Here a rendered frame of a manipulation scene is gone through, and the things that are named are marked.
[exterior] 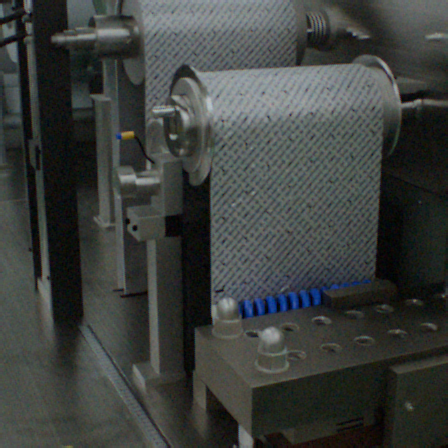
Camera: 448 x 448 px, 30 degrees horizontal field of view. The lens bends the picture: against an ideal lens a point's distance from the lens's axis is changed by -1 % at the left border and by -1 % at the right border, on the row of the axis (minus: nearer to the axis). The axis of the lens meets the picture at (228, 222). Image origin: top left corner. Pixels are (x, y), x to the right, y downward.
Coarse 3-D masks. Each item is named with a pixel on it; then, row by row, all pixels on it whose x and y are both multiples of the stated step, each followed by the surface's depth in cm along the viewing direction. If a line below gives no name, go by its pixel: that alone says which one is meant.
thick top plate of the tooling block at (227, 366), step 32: (416, 288) 112; (256, 320) 103; (288, 320) 103; (320, 320) 103; (352, 320) 102; (384, 320) 102; (416, 320) 102; (224, 352) 94; (256, 352) 94; (288, 352) 94; (320, 352) 94; (352, 352) 94; (384, 352) 94; (416, 352) 95; (224, 384) 94; (256, 384) 87; (288, 384) 89; (320, 384) 90; (352, 384) 92; (384, 384) 94; (256, 416) 88; (288, 416) 90; (320, 416) 92
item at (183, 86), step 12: (372, 72) 110; (180, 84) 104; (192, 84) 100; (192, 96) 100; (384, 96) 108; (384, 108) 108; (204, 120) 99; (384, 120) 108; (204, 132) 99; (384, 132) 109; (204, 144) 99; (192, 156) 103; (192, 168) 103
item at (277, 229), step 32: (352, 160) 108; (224, 192) 102; (256, 192) 103; (288, 192) 105; (320, 192) 107; (352, 192) 109; (224, 224) 103; (256, 224) 105; (288, 224) 106; (320, 224) 108; (352, 224) 110; (224, 256) 104; (256, 256) 106; (288, 256) 108; (320, 256) 110; (352, 256) 112; (224, 288) 105; (256, 288) 107; (288, 288) 109; (320, 288) 111
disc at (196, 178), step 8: (184, 64) 103; (176, 72) 106; (184, 72) 103; (192, 72) 101; (176, 80) 106; (192, 80) 101; (200, 80) 99; (200, 88) 99; (200, 96) 99; (208, 96) 98; (208, 104) 97; (208, 112) 97; (208, 120) 98; (208, 128) 98; (208, 136) 98; (208, 144) 99; (208, 152) 99; (208, 160) 99; (200, 168) 102; (208, 168) 100; (184, 176) 107; (192, 176) 105; (200, 176) 102; (192, 184) 105; (200, 184) 103
